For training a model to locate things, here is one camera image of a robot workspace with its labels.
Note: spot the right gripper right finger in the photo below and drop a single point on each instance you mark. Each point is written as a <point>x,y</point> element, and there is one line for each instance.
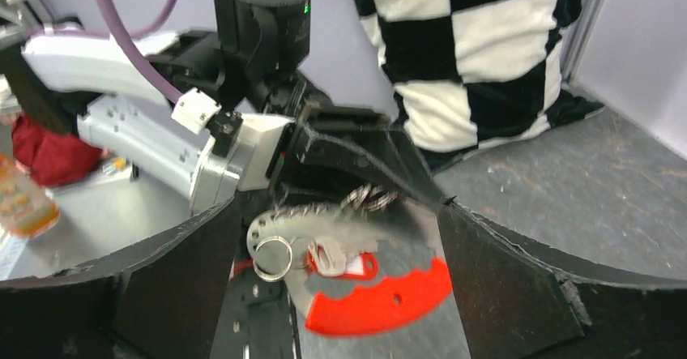
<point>519,298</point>

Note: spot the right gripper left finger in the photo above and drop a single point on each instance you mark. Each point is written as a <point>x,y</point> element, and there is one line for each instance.
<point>159,298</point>

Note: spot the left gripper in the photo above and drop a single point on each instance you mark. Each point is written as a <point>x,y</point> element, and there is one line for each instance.
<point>332,150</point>

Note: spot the metal key organizer red handle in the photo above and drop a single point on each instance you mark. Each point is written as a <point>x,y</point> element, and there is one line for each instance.
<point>413,278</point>

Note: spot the key with red tag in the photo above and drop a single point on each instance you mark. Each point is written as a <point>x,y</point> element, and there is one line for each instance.
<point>327,258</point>

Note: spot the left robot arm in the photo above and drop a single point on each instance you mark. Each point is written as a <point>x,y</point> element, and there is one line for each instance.
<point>113,91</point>

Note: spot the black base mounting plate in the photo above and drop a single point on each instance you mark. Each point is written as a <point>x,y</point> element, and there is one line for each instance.
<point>257,320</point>

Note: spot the black white checkered cloth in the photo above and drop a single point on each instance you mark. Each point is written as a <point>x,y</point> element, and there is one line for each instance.
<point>469,75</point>

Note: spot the orange bottle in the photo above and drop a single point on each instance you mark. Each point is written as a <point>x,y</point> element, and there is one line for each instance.
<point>26,211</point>

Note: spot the red cloth in background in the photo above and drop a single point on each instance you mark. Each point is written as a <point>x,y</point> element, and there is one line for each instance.
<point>49,159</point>

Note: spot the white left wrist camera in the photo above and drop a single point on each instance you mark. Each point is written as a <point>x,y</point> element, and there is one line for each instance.
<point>238,152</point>

